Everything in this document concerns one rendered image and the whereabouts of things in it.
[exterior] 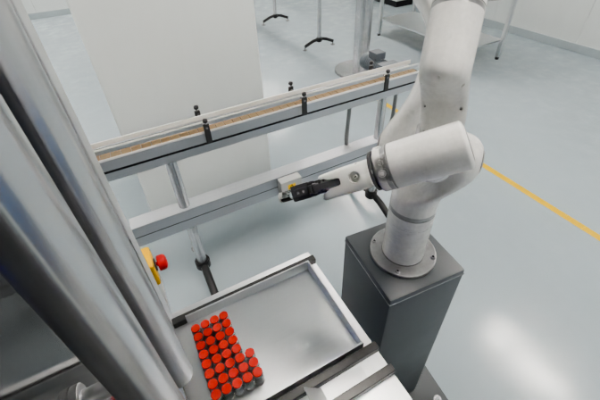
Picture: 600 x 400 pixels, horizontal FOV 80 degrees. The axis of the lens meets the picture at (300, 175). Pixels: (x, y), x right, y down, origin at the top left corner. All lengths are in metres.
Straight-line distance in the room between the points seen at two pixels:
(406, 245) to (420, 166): 0.43
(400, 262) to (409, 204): 0.22
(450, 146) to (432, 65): 0.14
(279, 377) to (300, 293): 0.21
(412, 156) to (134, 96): 1.69
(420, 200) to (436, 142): 0.31
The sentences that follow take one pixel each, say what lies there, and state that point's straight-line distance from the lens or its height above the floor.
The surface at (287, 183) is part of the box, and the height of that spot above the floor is 0.54.
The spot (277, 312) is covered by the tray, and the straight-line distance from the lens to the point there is 0.96.
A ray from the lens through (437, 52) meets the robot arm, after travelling 0.67.
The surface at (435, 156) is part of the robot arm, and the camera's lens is 0.62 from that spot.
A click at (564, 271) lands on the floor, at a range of 2.53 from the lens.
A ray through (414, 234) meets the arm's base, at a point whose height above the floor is 1.00.
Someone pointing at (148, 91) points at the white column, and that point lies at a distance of 2.09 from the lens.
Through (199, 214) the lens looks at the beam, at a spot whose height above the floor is 0.49.
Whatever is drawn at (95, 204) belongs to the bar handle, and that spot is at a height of 1.61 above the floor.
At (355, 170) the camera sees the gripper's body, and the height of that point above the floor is 1.32.
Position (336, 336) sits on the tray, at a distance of 0.93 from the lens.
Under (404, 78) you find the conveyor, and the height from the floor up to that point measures 0.92.
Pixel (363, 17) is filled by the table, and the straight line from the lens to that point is 4.20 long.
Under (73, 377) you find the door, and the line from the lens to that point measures 0.32.
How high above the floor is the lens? 1.71
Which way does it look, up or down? 39 degrees down
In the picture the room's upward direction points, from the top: 2 degrees counter-clockwise
